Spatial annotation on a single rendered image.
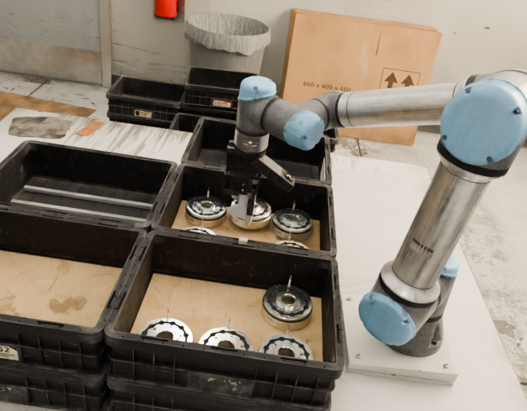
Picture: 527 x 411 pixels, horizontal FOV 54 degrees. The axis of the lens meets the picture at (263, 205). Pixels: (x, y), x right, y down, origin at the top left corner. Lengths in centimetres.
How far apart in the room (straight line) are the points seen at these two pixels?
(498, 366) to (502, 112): 72
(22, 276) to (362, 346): 74
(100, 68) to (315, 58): 164
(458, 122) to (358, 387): 61
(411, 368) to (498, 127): 60
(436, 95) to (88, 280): 78
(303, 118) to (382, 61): 291
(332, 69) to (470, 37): 102
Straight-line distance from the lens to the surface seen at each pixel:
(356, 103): 109
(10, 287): 117
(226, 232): 129
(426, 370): 123
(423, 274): 98
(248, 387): 94
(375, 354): 122
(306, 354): 100
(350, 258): 150
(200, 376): 94
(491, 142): 82
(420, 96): 103
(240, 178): 118
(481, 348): 139
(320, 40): 385
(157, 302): 110
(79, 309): 109
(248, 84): 108
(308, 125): 102
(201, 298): 111
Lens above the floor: 159
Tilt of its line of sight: 33 degrees down
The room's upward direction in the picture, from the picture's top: 9 degrees clockwise
